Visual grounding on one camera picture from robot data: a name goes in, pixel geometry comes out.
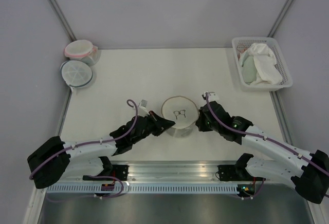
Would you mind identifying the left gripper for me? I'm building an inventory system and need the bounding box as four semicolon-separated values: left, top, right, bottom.
132;110;175;144

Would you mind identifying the beige mesh laundry bag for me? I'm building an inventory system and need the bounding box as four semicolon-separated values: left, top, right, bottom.
161;96;199;138

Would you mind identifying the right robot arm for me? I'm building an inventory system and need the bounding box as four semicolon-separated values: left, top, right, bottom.
196;101;328;204

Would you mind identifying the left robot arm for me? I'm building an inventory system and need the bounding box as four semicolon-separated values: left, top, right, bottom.
27;111;175;189

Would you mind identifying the blue trimmed mesh laundry bag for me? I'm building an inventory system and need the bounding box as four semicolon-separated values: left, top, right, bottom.
60;60;94;93

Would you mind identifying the pink trimmed mesh laundry bag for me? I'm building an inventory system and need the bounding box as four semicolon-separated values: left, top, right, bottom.
64;40;101;66

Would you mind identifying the mint green cloth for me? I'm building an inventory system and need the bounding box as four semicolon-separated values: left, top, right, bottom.
239;50;258;84

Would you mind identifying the white cloth in basket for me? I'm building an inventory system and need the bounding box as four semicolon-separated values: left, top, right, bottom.
239;43;283;85

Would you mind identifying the white plastic basket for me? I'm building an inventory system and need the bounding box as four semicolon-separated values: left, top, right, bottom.
232;36;293;91

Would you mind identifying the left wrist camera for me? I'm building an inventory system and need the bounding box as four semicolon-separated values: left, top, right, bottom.
138;100;149;116

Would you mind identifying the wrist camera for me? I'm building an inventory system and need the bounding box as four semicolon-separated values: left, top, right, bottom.
202;91;220;102
138;100;149;116

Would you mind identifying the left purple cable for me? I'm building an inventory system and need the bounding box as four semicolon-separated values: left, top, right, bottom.
29;99;141;181

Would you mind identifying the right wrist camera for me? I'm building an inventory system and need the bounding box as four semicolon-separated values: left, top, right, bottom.
202;91;220;102

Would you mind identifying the aluminium mounting rail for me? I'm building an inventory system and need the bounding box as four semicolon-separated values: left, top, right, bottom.
35;160;316;182

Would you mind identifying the white slotted cable duct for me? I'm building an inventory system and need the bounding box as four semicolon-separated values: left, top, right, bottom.
46;182;239;195

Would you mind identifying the right aluminium frame post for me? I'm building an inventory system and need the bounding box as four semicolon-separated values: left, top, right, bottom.
267;0;295;38

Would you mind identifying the aluminium frame post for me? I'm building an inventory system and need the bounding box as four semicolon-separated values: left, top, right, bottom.
267;0;295;38
47;0;77;42

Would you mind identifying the left aluminium frame post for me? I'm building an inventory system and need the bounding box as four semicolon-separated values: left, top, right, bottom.
47;0;77;42

